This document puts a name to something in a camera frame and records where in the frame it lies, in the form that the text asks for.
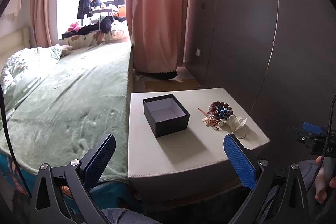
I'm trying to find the gold ornament jewelry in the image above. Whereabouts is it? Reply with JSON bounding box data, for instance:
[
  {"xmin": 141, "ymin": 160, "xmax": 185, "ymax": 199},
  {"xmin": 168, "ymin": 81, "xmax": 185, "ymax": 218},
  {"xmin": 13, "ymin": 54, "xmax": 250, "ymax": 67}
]
[{"xmin": 202, "ymin": 115, "xmax": 219, "ymax": 127}]

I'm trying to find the black jewelry box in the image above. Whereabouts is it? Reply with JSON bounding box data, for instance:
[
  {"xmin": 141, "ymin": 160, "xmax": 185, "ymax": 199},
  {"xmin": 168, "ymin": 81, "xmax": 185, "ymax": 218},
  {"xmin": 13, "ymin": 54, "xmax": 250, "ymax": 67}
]
[{"xmin": 143, "ymin": 94, "xmax": 190, "ymax": 138}]

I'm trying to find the right hand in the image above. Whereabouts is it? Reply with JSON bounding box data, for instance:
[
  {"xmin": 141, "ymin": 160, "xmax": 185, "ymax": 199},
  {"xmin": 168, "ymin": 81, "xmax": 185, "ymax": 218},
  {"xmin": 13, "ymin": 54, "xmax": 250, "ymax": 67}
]
[{"xmin": 315, "ymin": 157, "xmax": 335, "ymax": 203}]

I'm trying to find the blue jeans leg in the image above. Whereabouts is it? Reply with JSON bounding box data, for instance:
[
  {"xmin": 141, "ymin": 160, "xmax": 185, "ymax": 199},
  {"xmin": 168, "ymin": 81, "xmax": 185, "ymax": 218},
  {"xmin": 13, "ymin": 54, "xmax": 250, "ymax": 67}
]
[{"xmin": 102, "ymin": 208, "xmax": 160, "ymax": 224}]

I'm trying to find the green bed sheet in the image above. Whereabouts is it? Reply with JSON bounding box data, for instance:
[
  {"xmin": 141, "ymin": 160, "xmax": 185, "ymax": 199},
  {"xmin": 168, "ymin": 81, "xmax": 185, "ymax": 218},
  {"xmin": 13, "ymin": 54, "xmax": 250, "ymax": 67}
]
[{"xmin": 1, "ymin": 42, "xmax": 131, "ymax": 182}]

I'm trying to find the floral duvet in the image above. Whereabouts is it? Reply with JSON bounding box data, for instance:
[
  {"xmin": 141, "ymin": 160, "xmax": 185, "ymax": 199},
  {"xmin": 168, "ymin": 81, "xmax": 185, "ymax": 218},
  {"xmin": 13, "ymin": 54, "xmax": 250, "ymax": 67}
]
[{"xmin": 1, "ymin": 44, "xmax": 73, "ymax": 119}]

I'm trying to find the clothes pile on sill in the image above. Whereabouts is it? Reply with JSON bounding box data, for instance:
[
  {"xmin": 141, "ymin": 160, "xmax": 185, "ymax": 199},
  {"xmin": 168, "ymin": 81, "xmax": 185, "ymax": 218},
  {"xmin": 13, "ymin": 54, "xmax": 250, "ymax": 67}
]
[{"xmin": 61, "ymin": 5, "xmax": 128, "ymax": 40}]

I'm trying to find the beige headboard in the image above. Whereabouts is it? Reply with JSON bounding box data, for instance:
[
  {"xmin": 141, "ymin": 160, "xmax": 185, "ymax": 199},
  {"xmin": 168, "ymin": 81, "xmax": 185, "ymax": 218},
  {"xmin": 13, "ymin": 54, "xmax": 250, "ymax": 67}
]
[{"xmin": 0, "ymin": 26, "xmax": 31, "ymax": 56}]

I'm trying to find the pink left curtain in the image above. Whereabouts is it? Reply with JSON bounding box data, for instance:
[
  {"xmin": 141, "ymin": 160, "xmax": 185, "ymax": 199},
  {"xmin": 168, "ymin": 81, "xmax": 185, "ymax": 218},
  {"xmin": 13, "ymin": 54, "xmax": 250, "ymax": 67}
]
[{"xmin": 29, "ymin": 0, "xmax": 66, "ymax": 48}]

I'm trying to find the pink curtain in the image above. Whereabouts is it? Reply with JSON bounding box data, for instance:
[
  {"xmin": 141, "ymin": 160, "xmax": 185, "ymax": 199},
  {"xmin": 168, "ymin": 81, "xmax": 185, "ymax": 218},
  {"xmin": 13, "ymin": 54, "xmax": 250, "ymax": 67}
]
[
  {"xmin": 29, "ymin": 0, "xmax": 66, "ymax": 48},
  {"xmin": 125, "ymin": 0, "xmax": 188, "ymax": 73}
]

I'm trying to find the pink right curtain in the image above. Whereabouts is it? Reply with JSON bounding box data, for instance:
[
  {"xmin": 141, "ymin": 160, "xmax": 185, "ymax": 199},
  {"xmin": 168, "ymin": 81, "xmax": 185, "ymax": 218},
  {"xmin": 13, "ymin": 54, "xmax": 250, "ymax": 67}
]
[{"xmin": 125, "ymin": 0, "xmax": 188, "ymax": 73}]

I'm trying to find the blue bead bracelet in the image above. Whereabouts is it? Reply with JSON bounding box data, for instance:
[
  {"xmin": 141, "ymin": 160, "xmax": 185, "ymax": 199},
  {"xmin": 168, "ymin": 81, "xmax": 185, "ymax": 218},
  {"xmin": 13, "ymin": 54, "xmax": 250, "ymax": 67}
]
[{"xmin": 215, "ymin": 105, "xmax": 234, "ymax": 121}]

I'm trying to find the black cable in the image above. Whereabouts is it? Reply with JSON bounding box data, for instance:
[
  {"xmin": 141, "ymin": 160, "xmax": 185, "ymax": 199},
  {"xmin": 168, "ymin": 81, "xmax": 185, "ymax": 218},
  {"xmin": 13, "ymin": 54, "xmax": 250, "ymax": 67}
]
[{"xmin": 0, "ymin": 84, "xmax": 32, "ymax": 196}]

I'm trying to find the dark wall panel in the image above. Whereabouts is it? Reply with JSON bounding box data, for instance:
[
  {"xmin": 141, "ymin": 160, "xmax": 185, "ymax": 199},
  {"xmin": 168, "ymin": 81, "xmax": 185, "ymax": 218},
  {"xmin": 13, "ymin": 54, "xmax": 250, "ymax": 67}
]
[{"xmin": 184, "ymin": 0, "xmax": 336, "ymax": 162}]

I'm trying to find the white wall socket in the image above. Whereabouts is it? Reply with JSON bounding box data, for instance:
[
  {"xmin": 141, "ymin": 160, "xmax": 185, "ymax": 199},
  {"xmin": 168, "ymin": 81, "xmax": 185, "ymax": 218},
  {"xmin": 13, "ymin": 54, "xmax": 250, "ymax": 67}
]
[{"xmin": 196, "ymin": 48, "xmax": 201, "ymax": 57}]

